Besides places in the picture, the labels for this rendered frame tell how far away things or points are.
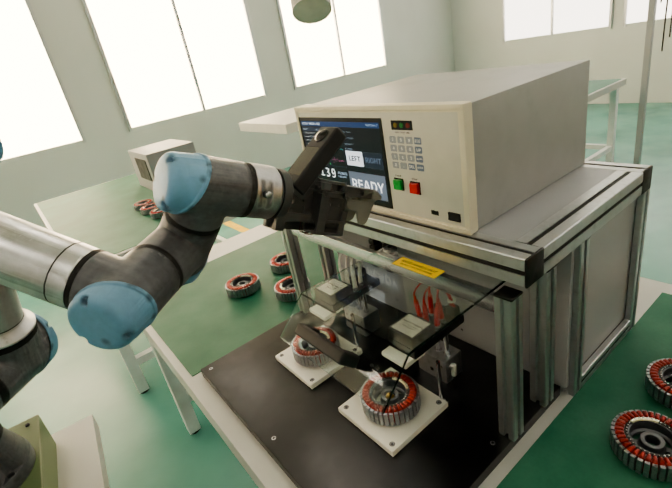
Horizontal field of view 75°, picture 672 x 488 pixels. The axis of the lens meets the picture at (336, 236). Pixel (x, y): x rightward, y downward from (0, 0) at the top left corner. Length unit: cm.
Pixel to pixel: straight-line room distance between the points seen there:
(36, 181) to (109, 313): 479
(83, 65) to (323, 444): 483
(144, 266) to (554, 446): 71
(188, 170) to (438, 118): 37
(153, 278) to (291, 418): 51
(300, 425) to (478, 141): 62
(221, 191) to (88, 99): 478
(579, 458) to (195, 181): 73
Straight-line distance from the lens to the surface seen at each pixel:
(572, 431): 92
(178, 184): 53
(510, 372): 76
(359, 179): 87
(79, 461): 114
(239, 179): 56
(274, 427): 94
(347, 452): 86
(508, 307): 69
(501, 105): 75
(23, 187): 527
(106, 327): 51
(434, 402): 90
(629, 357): 109
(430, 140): 71
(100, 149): 532
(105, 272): 53
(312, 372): 101
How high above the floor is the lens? 143
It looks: 23 degrees down
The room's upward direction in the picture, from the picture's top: 11 degrees counter-clockwise
